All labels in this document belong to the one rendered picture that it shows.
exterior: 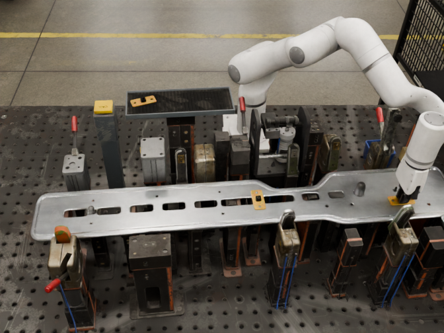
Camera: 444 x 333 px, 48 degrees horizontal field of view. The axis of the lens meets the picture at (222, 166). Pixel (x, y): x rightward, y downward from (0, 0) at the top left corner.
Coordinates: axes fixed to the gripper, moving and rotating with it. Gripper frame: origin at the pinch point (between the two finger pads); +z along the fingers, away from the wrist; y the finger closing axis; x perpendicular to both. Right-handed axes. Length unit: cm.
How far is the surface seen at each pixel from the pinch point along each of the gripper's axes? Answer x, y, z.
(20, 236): -132, -22, 32
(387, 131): -1.4, -19.1, -11.1
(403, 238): -7.7, 17.8, -1.6
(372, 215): -11.5, 4.8, 2.9
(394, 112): 0.0, -20.7, -17.6
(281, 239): -43.4, 13.7, -0.4
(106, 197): -95, -11, 3
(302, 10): 61, -327, 104
